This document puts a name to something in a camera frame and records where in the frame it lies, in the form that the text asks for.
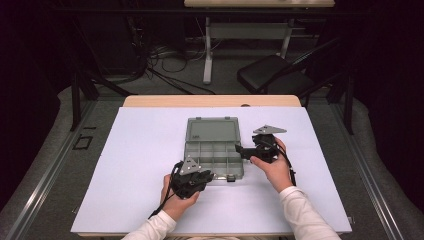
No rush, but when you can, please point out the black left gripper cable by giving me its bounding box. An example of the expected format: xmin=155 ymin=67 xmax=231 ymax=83
xmin=148 ymin=161 xmax=181 ymax=219

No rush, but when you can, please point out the person's right hand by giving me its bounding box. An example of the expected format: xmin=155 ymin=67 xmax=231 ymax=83
xmin=249 ymin=137 xmax=296 ymax=194

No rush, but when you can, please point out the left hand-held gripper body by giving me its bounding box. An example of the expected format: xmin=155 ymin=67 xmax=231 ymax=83
xmin=169 ymin=155 xmax=214 ymax=200

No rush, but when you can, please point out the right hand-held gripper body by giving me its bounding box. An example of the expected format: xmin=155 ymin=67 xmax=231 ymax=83
xmin=244 ymin=124 xmax=288 ymax=164

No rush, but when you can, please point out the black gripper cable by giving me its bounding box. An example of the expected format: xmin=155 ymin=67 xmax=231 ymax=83
xmin=263 ymin=139 xmax=298 ymax=187
xmin=148 ymin=161 xmax=181 ymax=219

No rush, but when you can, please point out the grey translucent plastic compartment box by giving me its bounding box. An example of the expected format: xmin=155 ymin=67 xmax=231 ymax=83
xmin=183 ymin=116 xmax=245 ymax=183

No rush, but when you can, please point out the bundle of floor cables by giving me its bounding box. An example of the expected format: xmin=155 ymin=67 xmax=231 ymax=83
xmin=146 ymin=43 xmax=218 ymax=96

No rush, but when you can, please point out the black metal stand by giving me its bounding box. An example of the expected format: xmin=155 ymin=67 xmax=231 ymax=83
xmin=326 ymin=71 xmax=355 ymax=135
xmin=68 ymin=66 xmax=134 ymax=132

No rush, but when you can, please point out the white-legged wooden desk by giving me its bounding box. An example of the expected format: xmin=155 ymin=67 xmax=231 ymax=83
xmin=183 ymin=0 xmax=336 ymax=85

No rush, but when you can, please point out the person's left hand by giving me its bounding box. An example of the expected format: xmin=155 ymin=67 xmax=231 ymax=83
xmin=160 ymin=173 xmax=201 ymax=222

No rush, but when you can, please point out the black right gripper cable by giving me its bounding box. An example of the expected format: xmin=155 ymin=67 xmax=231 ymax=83
xmin=263 ymin=139 xmax=298 ymax=187

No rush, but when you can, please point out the white board sheet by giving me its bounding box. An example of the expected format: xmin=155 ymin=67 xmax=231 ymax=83
xmin=70 ymin=106 xmax=353 ymax=234

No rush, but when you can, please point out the black folding chair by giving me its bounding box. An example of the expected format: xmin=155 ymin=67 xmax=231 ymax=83
xmin=236 ymin=36 xmax=344 ymax=101

